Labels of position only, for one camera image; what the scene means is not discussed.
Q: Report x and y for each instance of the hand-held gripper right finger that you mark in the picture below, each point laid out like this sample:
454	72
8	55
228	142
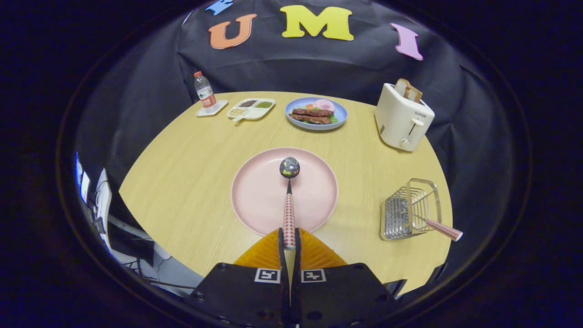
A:
341	296

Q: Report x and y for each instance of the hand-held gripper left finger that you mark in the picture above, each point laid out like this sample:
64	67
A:
246	296

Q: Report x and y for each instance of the pink round plate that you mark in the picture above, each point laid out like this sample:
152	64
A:
259	196

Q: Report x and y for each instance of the white box device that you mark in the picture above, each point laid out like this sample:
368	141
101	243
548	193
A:
104	200

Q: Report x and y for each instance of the blue food plate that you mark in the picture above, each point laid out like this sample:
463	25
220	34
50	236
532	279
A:
298	125

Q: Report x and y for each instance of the brown meat strip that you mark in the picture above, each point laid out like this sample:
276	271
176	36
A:
312	112
309	119

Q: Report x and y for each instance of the white toaster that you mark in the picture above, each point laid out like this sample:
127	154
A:
398	123

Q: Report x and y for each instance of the white divided condiment dish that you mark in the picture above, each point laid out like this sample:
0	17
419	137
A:
253	111

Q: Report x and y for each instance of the white square coaster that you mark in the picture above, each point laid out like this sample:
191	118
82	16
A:
221	108

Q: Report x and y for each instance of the pink ham slice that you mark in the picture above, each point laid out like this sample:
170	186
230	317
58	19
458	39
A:
324	105

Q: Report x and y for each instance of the clear water bottle red label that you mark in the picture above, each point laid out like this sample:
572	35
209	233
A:
205	93

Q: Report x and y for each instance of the brown toast slice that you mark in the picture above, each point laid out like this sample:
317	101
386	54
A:
413	94
401	86

